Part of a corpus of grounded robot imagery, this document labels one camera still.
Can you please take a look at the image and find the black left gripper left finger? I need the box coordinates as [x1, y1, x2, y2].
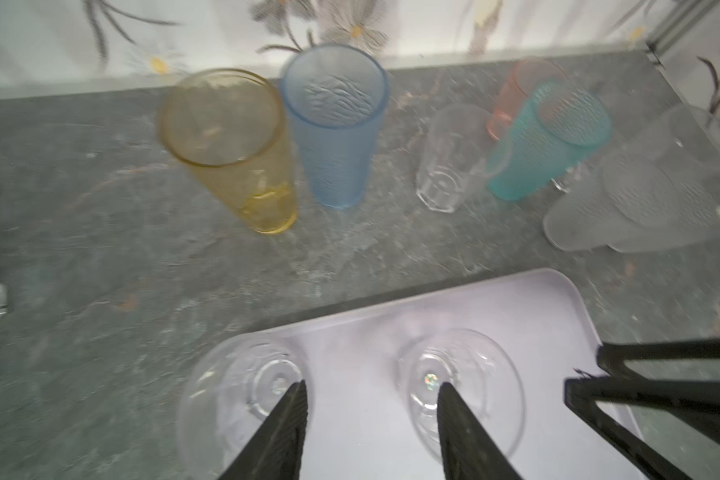
[218, 380, 308, 480]

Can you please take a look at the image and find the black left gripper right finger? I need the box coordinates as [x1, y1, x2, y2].
[437, 382, 521, 480]

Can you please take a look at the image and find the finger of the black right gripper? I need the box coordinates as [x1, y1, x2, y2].
[596, 338, 720, 377]
[564, 377, 720, 479]

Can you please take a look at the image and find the clear glass tumbler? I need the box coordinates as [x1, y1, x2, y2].
[416, 103, 513, 213]

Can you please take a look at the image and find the lilac plastic tray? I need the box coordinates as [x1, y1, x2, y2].
[272, 269, 639, 479]

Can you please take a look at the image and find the frosted textured plastic cup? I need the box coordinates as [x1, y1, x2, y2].
[543, 153, 680, 252]

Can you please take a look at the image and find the teal textured plastic cup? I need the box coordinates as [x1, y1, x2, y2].
[488, 81, 612, 201]

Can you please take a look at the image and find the pink plastic cup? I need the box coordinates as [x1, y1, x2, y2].
[486, 57, 568, 140]

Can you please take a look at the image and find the yellow transparent plastic cup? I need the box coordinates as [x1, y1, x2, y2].
[157, 68, 298, 235]

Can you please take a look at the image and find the blue textured plastic cup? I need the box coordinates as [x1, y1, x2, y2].
[279, 44, 390, 209]

